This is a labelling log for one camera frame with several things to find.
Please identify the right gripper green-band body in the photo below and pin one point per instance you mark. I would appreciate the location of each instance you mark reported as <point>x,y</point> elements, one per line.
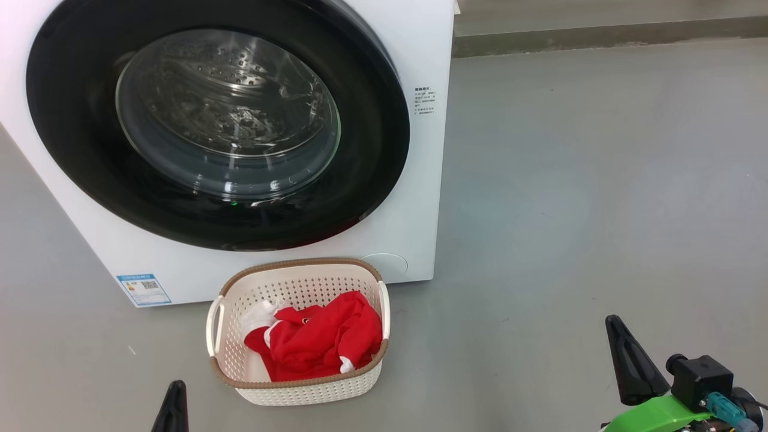
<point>648,420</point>

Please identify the red and white garment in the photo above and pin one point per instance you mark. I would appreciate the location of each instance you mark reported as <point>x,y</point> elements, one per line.
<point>324,342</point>

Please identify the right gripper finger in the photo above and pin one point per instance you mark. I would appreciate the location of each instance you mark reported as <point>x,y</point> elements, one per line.
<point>636,378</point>

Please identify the round white filter cover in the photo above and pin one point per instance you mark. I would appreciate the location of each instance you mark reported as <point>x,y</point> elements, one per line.
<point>385,267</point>

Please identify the washing machine glass door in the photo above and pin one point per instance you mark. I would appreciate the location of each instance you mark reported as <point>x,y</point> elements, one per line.
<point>72,120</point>

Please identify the cream perforated laundry basket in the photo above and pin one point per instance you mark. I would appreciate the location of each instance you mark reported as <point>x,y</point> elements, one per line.
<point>300,393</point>

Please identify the white front-load washing machine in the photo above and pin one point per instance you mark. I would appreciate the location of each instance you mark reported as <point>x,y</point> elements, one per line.
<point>420,180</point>

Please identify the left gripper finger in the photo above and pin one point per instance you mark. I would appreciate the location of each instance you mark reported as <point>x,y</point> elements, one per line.
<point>173,414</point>

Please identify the blue energy label sticker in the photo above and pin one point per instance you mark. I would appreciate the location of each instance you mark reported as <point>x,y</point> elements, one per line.
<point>144,290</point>

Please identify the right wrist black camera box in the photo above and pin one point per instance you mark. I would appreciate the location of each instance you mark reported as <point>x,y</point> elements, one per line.
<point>699,378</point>

